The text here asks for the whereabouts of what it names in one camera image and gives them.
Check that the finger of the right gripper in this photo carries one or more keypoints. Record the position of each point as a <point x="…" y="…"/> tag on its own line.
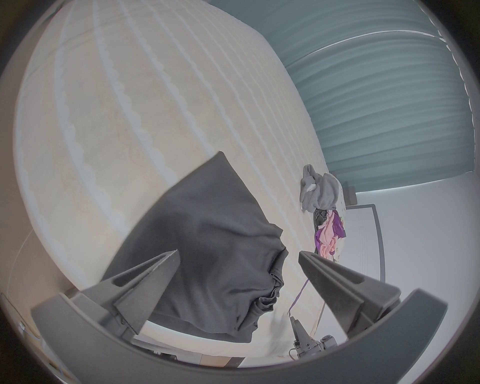
<point x="297" y="330"/>

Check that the white printed pillow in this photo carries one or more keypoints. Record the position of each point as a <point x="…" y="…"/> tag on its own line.
<point x="342" y="249"/>

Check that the black T-shirt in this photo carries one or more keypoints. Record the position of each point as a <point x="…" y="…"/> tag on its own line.
<point x="217" y="240"/>

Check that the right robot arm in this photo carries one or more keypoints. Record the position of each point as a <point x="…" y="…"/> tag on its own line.
<point x="328" y="341"/>

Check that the blue-green curtain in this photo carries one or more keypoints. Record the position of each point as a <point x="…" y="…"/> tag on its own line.
<point x="393" y="123"/>
<point x="318" y="22"/>

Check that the bed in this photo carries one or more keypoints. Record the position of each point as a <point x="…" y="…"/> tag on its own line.
<point x="131" y="112"/>

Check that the grey garment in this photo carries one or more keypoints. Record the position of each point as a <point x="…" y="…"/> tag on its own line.
<point x="320" y="187"/>

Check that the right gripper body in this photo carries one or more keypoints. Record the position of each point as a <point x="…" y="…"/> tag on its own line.
<point x="307" y="348"/>

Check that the grey bedside table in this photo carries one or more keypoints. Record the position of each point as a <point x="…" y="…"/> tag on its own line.
<point x="350" y="193"/>

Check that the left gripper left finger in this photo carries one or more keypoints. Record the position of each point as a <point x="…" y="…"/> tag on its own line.
<point x="142" y="288"/>

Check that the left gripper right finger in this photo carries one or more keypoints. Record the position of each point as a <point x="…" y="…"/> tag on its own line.
<point x="337" y="292"/>

